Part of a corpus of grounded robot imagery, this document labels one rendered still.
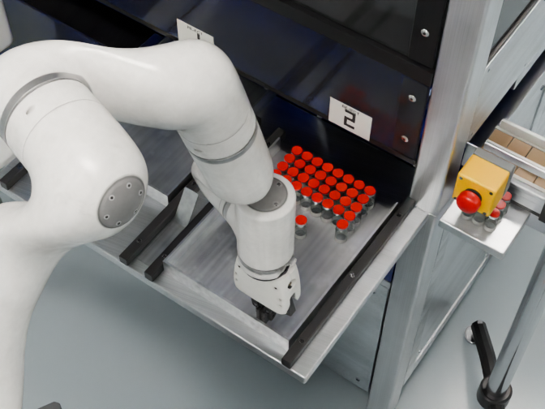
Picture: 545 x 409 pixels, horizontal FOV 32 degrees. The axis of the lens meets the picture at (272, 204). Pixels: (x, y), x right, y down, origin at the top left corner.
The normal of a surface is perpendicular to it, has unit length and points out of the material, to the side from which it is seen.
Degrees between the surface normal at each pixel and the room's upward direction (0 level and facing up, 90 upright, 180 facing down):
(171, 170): 0
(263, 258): 90
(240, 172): 94
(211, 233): 0
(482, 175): 0
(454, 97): 90
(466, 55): 90
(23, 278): 82
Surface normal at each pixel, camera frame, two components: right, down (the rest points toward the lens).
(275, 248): 0.33, 0.76
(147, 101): -0.18, 0.70
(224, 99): 0.75, 0.42
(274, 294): -0.46, 0.71
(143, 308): 0.01, -0.60
